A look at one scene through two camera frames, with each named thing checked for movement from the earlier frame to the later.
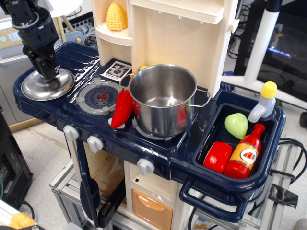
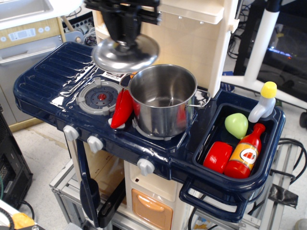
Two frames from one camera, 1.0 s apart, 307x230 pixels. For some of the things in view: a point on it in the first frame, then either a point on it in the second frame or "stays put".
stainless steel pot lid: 35,87 -> 121,57
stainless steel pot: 163,97 stays put
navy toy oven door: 90,193 stays put
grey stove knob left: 70,133 stays put
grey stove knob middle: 95,143 stays put
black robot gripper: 38,35 -> 126,28
